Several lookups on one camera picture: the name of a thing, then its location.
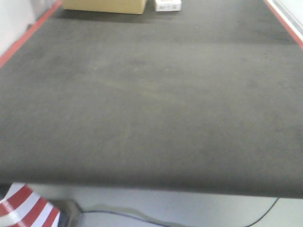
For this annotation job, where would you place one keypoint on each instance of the small white box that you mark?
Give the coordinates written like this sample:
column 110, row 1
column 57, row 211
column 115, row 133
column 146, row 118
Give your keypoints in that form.
column 168, row 5

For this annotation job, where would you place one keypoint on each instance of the red white traffic cone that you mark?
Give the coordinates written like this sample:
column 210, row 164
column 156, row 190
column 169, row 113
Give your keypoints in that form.
column 20, row 206

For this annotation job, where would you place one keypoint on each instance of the cardboard box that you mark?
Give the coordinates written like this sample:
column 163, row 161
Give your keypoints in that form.
column 136, row 7

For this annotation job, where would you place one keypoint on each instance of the dark grey conveyor belt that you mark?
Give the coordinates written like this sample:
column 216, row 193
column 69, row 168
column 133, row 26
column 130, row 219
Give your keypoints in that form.
column 208, row 99

